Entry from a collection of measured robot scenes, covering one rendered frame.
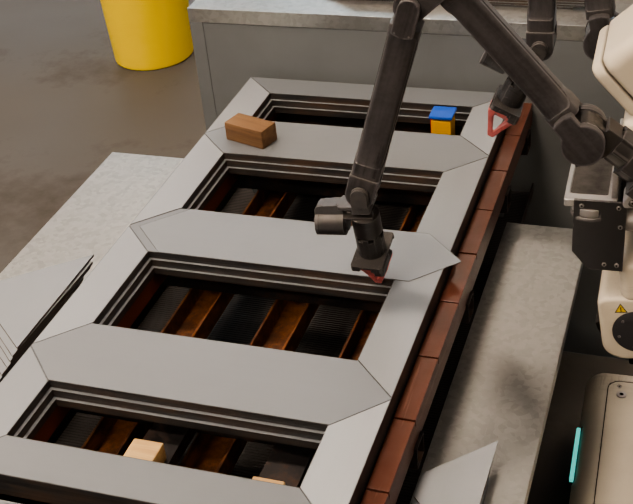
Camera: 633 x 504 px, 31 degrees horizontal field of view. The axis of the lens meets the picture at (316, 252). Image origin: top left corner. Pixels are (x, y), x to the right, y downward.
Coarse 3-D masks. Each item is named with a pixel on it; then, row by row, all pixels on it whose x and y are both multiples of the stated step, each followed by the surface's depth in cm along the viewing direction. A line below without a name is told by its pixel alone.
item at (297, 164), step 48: (288, 96) 312; (480, 192) 269; (144, 240) 256; (288, 288) 244; (336, 288) 241; (384, 288) 237; (48, 384) 218; (240, 432) 207; (288, 432) 204; (384, 432) 203; (0, 480) 199
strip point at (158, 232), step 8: (168, 216) 264; (176, 216) 264; (184, 216) 263; (144, 224) 262; (152, 224) 262; (160, 224) 261; (168, 224) 261; (176, 224) 261; (144, 232) 259; (152, 232) 259; (160, 232) 259; (168, 232) 258; (152, 240) 256; (160, 240) 256; (160, 248) 253
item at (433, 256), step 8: (432, 240) 246; (424, 248) 244; (432, 248) 244; (440, 248) 243; (424, 256) 241; (432, 256) 241; (440, 256) 241; (416, 264) 239; (424, 264) 239; (432, 264) 239; (440, 264) 238; (416, 272) 237; (424, 272) 237; (432, 272) 236; (408, 280) 235
